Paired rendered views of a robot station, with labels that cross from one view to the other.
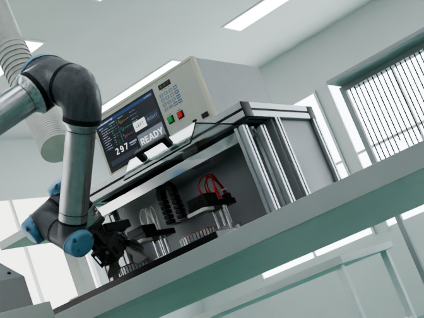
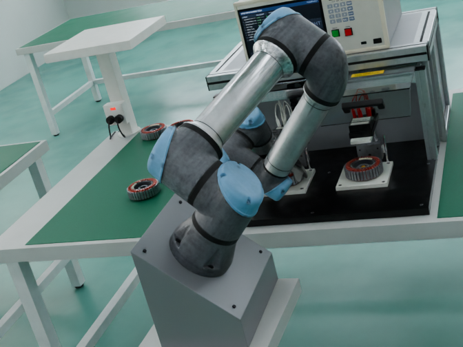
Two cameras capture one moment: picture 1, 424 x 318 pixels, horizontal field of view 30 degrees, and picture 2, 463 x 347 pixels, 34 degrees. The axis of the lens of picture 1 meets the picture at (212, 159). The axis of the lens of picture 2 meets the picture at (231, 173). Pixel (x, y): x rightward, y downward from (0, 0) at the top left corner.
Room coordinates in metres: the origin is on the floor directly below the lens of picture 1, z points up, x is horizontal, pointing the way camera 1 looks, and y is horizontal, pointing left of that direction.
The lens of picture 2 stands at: (0.16, 0.80, 1.73)
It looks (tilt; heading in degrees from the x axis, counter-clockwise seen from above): 22 degrees down; 351
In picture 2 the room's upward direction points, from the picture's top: 14 degrees counter-clockwise
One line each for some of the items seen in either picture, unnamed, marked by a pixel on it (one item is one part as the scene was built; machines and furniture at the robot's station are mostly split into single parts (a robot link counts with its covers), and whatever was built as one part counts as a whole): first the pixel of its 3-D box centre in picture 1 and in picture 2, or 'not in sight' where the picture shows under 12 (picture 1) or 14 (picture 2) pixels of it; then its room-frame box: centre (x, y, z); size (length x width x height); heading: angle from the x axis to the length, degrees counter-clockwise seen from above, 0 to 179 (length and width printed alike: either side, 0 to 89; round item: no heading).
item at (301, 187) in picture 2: not in sight; (286, 182); (2.27, 0.31, 0.78); 0.15 x 0.15 x 0.01; 58
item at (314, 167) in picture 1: (312, 167); (437, 80); (2.38, -0.28, 0.91); 0.28 x 0.03 x 0.32; 148
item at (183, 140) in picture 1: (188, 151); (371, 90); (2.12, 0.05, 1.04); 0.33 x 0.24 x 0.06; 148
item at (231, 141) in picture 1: (162, 178); (315, 89); (2.29, 0.16, 1.03); 0.62 x 0.01 x 0.03; 58
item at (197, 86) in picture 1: (187, 120); (322, 8); (2.48, 0.03, 1.22); 0.44 x 0.39 x 0.20; 58
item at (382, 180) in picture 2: not in sight; (364, 175); (2.14, 0.11, 0.78); 0.15 x 0.15 x 0.01; 58
